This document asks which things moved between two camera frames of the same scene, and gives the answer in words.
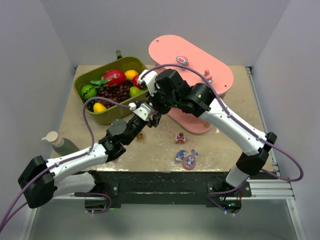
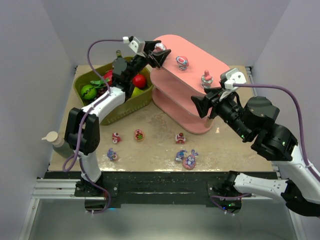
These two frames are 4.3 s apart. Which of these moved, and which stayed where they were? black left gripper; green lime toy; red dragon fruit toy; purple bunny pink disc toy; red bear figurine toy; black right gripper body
Moved: black left gripper; black right gripper body
Stayed: purple bunny pink disc toy; green lime toy; red bear figurine toy; red dragon fruit toy
